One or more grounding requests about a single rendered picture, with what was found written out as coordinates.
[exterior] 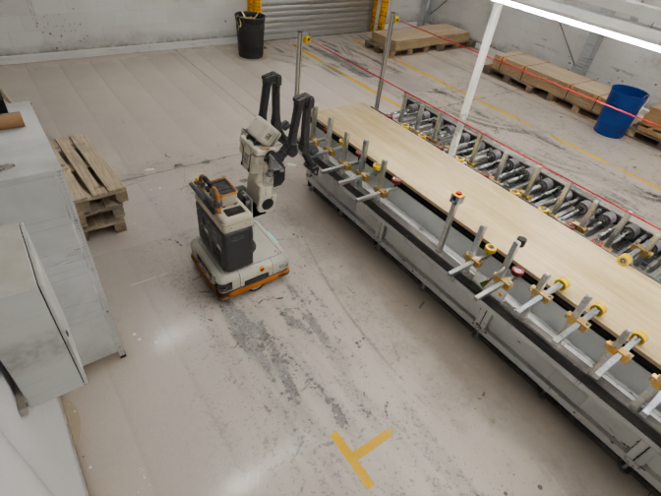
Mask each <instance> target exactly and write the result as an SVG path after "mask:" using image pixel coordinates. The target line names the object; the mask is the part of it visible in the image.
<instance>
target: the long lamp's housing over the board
mask: <svg viewBox="0 0 661 496"><path fill-rule="evenodd" d="M508 1H512V2H514V3H517V4H521V5H524V6H527V7H531V8H534V9H537V10H540V11H544V12H547V13H550V14H554V15H557V16H560V17H564V18H567V19H570V20H574V21H577V22H580V23H584V24H587V25H590V26H593V27H596V28H599V29H602V30H606V31H611V32H615V33H618V34H621V35H625V36H628V37H631V38H635V39H638V40H641V41H644V42H648V43H651V44H654V45H658V46H661V29H659V28H656V27H653V28H651V26H649V25H646V24H642V23H639V22H635V21H631V20H628V19H624V18H621V17H617V16H613V15H610V14H606V13H603V12H599V11H595V10H592V9H588V8H585V7H581V6H577V5H574V4H571V3H568V2H564V1H561V0H508Z"/></svg>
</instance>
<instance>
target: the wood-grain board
mask: <svg viewBox="0 0 661 496"><path fill-rule="evenodd" d="M329 117H332V118H333V125H332V132H333V133H334V134H336V135H337V136H338V137H339V138H340V139H344V132H346V131H348V132H349V133H350V138H349V145H350V146H351V147H352V148H354V149H355V150H357V151H362V147H363V141H364V140H368V141H369V147H368V152H367V158H368V159H369V160H371V161H372V162H377V163H382V159H384V158H385V159H387V160H388V165H387V170H386V172H387V173H389V174H390V175H392V176H397V177H400V178H401V183H403V184H404V185H405V186H407V187H408V188H410V189H411V190H412V191H414V192H415V193H416V194H418V195H419V196H421V197H422V198H423V199H425V200H426V201H428V202H429V203H430V204H432V205H433V206H434V207H436V208H437V209H439V210H440V211H441V212H443V213H444V214H446V215H448V214H449V211H450V208H451V202H450V197H451V193H452V192H454V191H457V190H459V191H460V192H462V193H463V194H465V195H466V196H465V198H464V201H463V203H462V204H460V205H458V207H457V210H456V213H455V216H454V219H453V220H454V221H456V222H457V223H458V224H460V225H461V226H463V227H464V228H465V229H467V230H468V231H469V232H471V233H472V234H474V235H475V236H476V234H477V231H478V229H479V226H480V225H481V224H485V225H487V229H486V231H485V234H484V236H483V238H482V241H483V242H485V243H486V244H489V243H490V244H493V245H495V246H496V247H497V252H498V253H500V254H501V255H503V256H504V257H506V256H507V254H508V252H509V250H510V248H511V246H512V244H513V242H514V241H515V240H516V239H517V237H518V236H524V237H525V238H526V239H527V242H526V244H525V246H524V247H523V248H518V250H517V252H516V254H515V256H514V258H513V260H512V263H514V264H515V265H516V266H519V267H522V268H523V269H524V271H525V272H526V273H528V274H529V275H530V276H532V277H533V278H534V279H536V280H538V281H539V280H540V279H541V278H542V276H543V274H545V273H546V272H547V273H549V274H550V275H551V277H550V279H549V280H548V282H547V284H546V285H545V286H546V287H547V288H550V287H551V286H553V285H554V282H555V280H556V279H558V278H560V277H566V278H568V279H569V280H570V282H571V285H570V287H568V288H567V289H565V290H558V291H555V292H554V293H556V294H557V295H558V296H560V297H561V298H562V299H564V300H565V301H566V302H567V303H568V304H570V305H571V306H573V307H574V308H576V307H577V305H578V304H579V303H580V301H581V300H582V298H583V297H584V296H585V295H586V294H589V295H590V296H591V297H592V300H591V301H590V303H589V304H588V305H587V307H586V308H585V310H584V311H583V312H582V314H584V315H585V314H587V313H588V312H589V311H590V306H591V305H592V304H594V303H595V302H597V301H601V302H603V303H605V304H606V305H607V308H608V310H607V312H606V313H605V314H604V315H602V316H600V317H597V316H595V317H592V318H591V320H592V321H593V322H595V323H596V324H597V325H599V326H600V327H602V328H603V329H604V330H606V331H607V332H609V333H610V334H611V335H613V336H614V337H615V338H618V337H619V336H620V334H621V333H622V332H623V331H624V330H625V329H626V328H628V329H630V330H631V331H634V330H637V329H640V330H644V331H646V332H647V333H648V336H649V339H648V341H647V342H646V343H645V344H643V345H636V346H634V347H633V348H632V350H634V351H635V352H637V353H638V354H639V355H641V356H642V357H643V358H645V359H646V360H648V361H649V362H650V363H652V364H653V365H655V366H656V367H657V368H659V369H660V370H661V284H660V283H658V282H657V281H655V280H653V279H651V278H649V277H648V276H646V275H644V274H643V273H641V272H640V271H638V270H636V269H635V268H633V267H631V266H630V265H627V266H625V267H623V266H620V265H619V264H618V262H617V257H615V256H613V255H612V254H610V253H608V252H607V251H605V250H604V249H602V248H600V247H599V246H597V245H595V244H594V243H592V242H590V241H589V240H587V239H586V238H584V237H582V236H581V235H579V234H577V233H576V232H574V231H573V230H571V229H569V228H568V227H566V226H564V225H563V224H561V223H559V222H558V221H556V220H555V219H553V218H551V217H549V216H547V215H546V214H544V213H542V212H541V211H539V210H538V209H536V208H534V207H533V206H531V205H529V204H528V203H526V202H524V201H523V200H521V199H520V198H518V197H517V196H516V195H514V194H512V193H511V192H509V191H507V190H506V189H504V188H503V187H501V186H499V185H498V184H496V183H494V182H493V181H491V180H489V179H488V178H486V177H485V176H483V175H481V174H480V173H478V172H476V171H475V170H473V169H472V168H470V167H468V166H467V165H465V164H463V163H462V162H460V161H458V160H457V159H455V158H454V157H452V156H450V155H448V154H446V153H445V152H443V151H441V150H440V149H438V148H437V147H435V146H433V145H432V144H430V143H428V142H427V141H425V140H423V139H422V138H420V137H419V136H417V135H415V134H414V133H412V132H410V131H409V130H407V129H405V128H404V127H402V126H401V125H399V124H397V123H396V122H394V121H392V120H391V119H389V118H387V117H386V116H385V115H384V114H382V113H380V112H379V111H377V110H375V109H374V108H372V107H370V106H369V105H367V104H366V103H364V102H360V103H355V104H350V105H345V106H340V107H335V108H330V109H325V110H320V111H318V116H317V121H318V122H319V123H320V124H322V125H323V126H324V127H326V128H327V127H328V121H329Z"/></svg>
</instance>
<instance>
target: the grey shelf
mask: <svg viewBox="0 0 661 496"><path fill-rule="evenodd" d="M6 107H7V109H8V112H17V111H20V112H21V115H22V117H23V120H24V122H25V125H26V126H24V127H17V128H11V129H4V130H0V164H1V165H2V164H5V163H14V164H15V167H13V168H11V169H9V170H8V171H2V172H0V226H1V225H5V224H9V223H13V222H17V223H18V224H20V222H23V223H24V225H25V227H26V230H27V232H28V234H29V236H30V240H31V242H32V244H33V246H34V249H35V251H36V253H37V255H38V258H39V260H40V262H41V264H42V266H43V268H44V270H45V272H46V275H47V277H48V279H49V281H50V284H51V286H52V288H53V290H54V292H55V295H56V297H57V299H58V301H59V304H60V306H61V308H62V310H63V313H64V315H65V317H66V319H67V322H68V325H69V328H70V331H71V333H72V336H73V339H74V342H75V345H76V348H77V351H78V354H79V356H80V359H81V362H82V364H83V366H85V365H87V364H90V363H92V362H95V361H97V360H98V359H101V358H103V357H106V356H108V355H110V354H113V353H115V352H119V355H120V357H121V358H123V357H125V356H127V355H126V353H125V350H124V349H123V346H122V343H121V341H120V338H119V335H118V332H117V329H116V326H115V323H114V320H113V317H112V314H111V311H110V307H109V305H108V302H107V300H106V297H105V294H104V291H103V288H102V285H101V282H100V279H99V276H98V273H97V270H96V265H95V264H94V261H93V258H92V255H91V252H90V248H89V245H88V243H87V240H86V237H85V234H84V231H83V228H82V225H81V222H80V217H79V216H78V213H77V210H76V207H75V204H74V201H73V198H72V195H71V193H70V190H69V187H68V184H67V181H66V178H65V175H64V172H63V167H61V165H60V164H59V162H58V160H57V158H56V156H55V153H54V151H53V150H52V148H51V146H50V144H49V142H48V140H47V138H46V136H45V133H44V131H43V129H42V127H41V125H40V123H39V121H38V119H37V117H36V115H35V112H34V110H33V108H32V106H31V102H30V101H22V102H14V103H6ZM60 174H61V175H60ZM60 178H62V179H60ZM62 181H63V182H62ZM76 222H77V223H76ZM77 225H78V226H77ZM78 228H79V229H78ZM117 349H118V351H117Z"/></svg>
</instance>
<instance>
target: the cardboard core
mask: <svg viewBox="0 0 661 496"><path fill-rule="evenodd" d="M24 126H26V125H25V122H24V120H23V117H22V115H21V112H20V111H17V112H9V113H2V114H0V130H4V129H11V128H17V127H24Z"/></svg>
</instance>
